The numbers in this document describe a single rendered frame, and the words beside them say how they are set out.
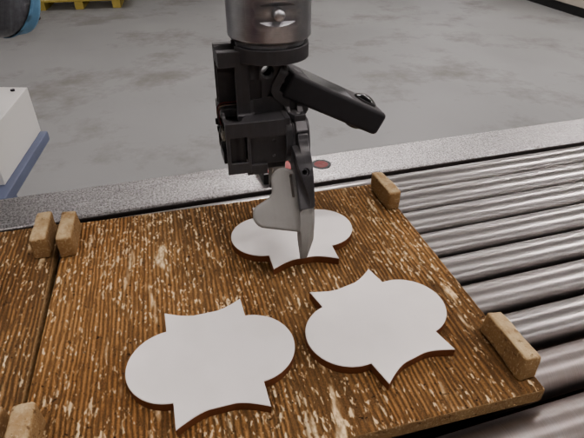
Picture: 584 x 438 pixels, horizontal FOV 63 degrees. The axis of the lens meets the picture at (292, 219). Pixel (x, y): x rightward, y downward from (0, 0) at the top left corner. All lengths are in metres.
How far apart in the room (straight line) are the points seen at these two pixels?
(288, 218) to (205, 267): 0.12
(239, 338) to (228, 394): 0.06
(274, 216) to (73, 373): 0.22
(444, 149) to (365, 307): 0.44
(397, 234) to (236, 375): 0.27
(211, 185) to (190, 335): 0.32
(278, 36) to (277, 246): 0.23
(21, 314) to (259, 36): 0.34
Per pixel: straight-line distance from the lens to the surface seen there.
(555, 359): 0.52
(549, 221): 0.71
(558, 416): 0.47
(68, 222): 0.60
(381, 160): 0.79
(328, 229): 0.56
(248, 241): 0.55
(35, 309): 0.54
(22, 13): 0.98
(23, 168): 0.98
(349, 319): 0.46
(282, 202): 0.47
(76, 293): 0.54
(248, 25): 0.43
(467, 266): 0.59
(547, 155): 0.89
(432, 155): 0.83
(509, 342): 0.46
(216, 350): 0.43
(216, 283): 0.51
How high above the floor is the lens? 1.27
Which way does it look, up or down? 34 degrees down
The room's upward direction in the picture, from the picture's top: straight up
